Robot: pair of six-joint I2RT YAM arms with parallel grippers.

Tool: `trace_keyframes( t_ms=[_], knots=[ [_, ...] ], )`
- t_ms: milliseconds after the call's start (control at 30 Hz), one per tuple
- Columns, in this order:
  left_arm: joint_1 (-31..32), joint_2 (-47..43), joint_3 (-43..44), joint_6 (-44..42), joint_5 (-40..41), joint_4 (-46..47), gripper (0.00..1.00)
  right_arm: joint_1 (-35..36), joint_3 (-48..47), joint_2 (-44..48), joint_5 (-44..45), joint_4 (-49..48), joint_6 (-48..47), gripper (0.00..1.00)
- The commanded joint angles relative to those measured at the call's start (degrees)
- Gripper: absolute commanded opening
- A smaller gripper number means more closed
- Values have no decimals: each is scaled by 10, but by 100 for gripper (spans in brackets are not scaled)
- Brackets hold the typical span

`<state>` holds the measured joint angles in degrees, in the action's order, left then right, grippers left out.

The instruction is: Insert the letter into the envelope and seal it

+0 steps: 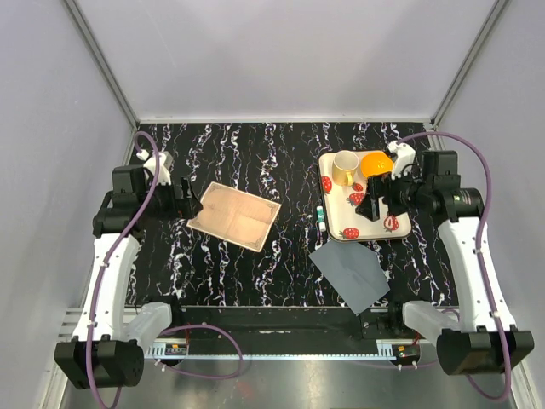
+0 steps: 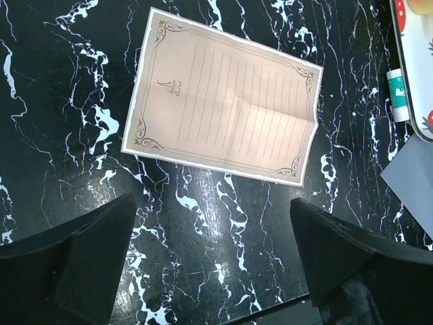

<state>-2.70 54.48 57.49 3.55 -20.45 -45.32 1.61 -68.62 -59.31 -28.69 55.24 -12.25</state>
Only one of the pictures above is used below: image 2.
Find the beige lined letter paper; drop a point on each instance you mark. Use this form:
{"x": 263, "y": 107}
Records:
{"x": 208, "y": 99}

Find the strawberry pattern tray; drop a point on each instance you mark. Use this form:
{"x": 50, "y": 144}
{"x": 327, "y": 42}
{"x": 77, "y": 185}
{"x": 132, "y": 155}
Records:
{"x": 412, "y": 21}

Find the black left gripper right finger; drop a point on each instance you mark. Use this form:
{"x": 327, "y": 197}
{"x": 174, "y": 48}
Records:
{"x": 355, "y": 276}

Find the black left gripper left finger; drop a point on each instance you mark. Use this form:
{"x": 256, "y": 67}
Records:
{"x": 70, "y": 273}

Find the white green glue stick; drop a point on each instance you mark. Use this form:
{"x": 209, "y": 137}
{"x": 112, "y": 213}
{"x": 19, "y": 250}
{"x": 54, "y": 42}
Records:
{"x": 399, "y": 107}

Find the grey paper envelope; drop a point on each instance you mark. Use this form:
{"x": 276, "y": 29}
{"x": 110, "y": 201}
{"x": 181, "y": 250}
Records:
{"x": 409, "y": 176}

